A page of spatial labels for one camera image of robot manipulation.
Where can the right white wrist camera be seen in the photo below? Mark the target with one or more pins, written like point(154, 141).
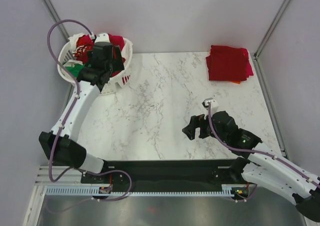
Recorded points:
point(210, 104)

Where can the green shirt in basket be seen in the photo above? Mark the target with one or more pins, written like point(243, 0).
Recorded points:
point(74, 67)

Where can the slotted cable duct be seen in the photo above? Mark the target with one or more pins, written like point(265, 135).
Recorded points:
point(99, 191)

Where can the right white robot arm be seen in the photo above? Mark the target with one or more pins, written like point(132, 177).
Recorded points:
point(257, 163)

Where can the right aluminium frame post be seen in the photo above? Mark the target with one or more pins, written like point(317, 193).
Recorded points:
point(278, 16)

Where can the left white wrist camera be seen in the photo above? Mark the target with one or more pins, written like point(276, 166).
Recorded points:
point(101, 39)

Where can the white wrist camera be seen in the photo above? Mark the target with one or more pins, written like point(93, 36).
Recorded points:
point(101, 39)
point(210, 104)

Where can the folded dark red shirt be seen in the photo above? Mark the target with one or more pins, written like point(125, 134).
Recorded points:
point(226, 63)

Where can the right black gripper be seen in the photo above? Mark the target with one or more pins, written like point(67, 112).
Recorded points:
point(195, 122)

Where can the folded pink shirt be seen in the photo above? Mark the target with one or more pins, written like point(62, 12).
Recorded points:
point(249, 70)

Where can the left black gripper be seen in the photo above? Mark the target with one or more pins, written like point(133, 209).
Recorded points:
point(117, 64)

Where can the left aluminium frame post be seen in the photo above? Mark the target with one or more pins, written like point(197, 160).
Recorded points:
point(55, 17)

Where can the red printed shirt in basket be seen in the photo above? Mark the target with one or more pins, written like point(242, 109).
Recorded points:
point(82, 53)

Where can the white laundry basket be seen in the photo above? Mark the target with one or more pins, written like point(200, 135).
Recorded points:
point(118, 79)

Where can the aluminium frame post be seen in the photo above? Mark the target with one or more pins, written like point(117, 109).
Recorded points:
point(278, 16)
point(55, 17)

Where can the right aluminium table rail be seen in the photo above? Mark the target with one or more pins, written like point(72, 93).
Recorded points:
point(269, 105)

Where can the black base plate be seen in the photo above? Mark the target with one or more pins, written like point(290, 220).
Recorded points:
point(175, 175)

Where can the white shirt in basket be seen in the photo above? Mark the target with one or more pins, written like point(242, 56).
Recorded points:
point(75, 41)

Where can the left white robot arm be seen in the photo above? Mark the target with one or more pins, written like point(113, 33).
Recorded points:
point(60, 144)

